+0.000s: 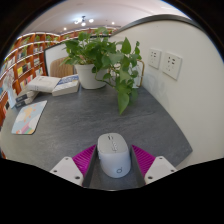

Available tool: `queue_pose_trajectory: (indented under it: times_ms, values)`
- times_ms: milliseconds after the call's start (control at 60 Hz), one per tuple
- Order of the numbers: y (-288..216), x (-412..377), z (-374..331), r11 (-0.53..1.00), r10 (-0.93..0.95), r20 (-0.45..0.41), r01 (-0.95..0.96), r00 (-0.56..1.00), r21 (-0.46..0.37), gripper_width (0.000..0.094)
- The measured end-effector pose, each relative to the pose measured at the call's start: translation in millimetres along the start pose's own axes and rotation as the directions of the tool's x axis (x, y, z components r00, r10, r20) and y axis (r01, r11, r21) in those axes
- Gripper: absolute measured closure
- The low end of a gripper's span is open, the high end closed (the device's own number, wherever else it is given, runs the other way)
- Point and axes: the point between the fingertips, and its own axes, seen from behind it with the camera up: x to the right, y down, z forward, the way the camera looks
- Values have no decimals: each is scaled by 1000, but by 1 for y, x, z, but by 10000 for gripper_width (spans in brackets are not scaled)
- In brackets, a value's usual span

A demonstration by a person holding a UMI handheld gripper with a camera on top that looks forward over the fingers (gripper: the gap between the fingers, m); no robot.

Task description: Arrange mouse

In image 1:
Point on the pastel cartoon print mouse pad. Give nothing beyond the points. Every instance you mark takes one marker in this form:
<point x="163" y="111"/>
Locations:
<point x="29" y="117"/>

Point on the white wall socket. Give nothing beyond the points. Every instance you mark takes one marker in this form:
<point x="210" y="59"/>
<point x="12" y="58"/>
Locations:
<point x="172" y="65"/>
<point x="154" y="58"/>

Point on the green plant in white pot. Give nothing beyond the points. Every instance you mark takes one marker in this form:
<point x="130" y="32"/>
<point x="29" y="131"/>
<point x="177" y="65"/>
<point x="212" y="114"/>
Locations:
<point x="90" y="75"/>

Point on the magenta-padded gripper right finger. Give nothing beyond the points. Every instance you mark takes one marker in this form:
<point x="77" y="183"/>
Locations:
<point x="158" y="168"/>

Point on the ceiling lamp with round bulbs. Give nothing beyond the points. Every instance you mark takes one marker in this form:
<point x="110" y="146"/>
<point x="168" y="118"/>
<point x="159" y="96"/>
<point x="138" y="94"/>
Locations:
<point x="83" y="21"/>

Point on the light grey computer mouse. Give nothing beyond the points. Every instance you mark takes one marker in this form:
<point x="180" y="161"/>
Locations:
<point x="113" y="155"/>

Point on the white book with blue cover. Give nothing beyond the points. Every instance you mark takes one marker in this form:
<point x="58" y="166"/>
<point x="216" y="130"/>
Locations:
<point x="66" y="86"/>

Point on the thick white book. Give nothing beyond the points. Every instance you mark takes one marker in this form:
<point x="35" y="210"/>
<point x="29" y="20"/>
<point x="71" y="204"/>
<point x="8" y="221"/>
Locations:
<point x="43" y="83"/>

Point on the thin dark grey book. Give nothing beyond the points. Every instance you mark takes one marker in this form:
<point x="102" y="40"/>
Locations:
<point x="25" y="102"/>

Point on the orange wooden bookshelf unit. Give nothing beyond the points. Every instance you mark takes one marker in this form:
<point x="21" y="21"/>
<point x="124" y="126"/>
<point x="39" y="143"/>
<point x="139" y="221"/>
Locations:
<point x="26" y="63"/>

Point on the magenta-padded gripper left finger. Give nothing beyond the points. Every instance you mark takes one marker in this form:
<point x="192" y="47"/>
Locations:
<point x="68" y="170"/>

